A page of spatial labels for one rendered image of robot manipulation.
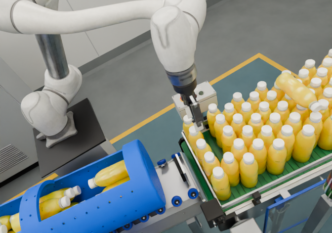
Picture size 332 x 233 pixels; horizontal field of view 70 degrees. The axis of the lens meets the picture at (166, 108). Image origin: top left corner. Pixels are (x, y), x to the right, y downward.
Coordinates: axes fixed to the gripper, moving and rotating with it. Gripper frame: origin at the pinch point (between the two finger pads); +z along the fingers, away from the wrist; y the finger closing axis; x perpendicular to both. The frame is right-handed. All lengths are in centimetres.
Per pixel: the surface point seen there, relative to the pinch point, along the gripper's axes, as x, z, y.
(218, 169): 0.6, 15.5, 14.2
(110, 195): -37.9, 5.8, 10.7
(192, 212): -15.4, 40.2, 15.4
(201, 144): -0.4, 15.6, 1.4
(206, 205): -8.8, 25.9, 20.2
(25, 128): -130, 73, -132
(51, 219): -59, 5, 10
